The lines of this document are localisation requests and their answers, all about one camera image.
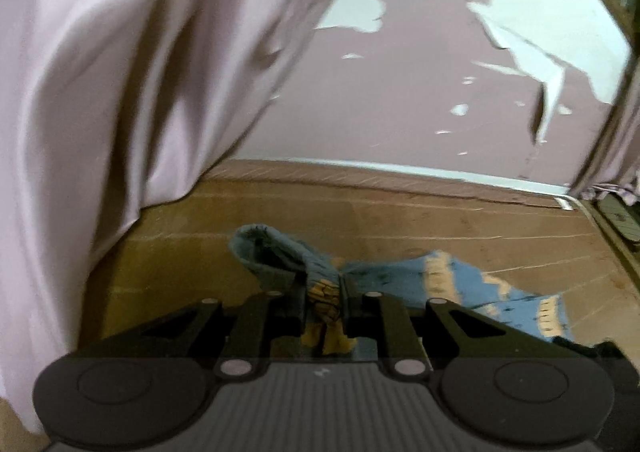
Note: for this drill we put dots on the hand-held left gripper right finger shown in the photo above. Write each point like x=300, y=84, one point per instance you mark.
x=347, y=307

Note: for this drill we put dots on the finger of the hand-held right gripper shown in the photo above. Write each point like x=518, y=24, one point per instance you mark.
x=620, y=362

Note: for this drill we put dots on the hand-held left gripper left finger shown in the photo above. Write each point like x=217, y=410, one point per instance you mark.
x=299, y=307

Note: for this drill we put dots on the blue printed pants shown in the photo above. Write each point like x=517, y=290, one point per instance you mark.
x=450, y=277

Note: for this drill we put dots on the metal door track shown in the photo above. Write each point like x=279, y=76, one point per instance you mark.
x=617, y=222

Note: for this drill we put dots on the pink curtain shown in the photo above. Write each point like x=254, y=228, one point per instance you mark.
x=100, y=82
x=625, y=157

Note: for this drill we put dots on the golden window frame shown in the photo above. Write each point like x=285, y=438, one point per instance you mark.
x=607, y=132

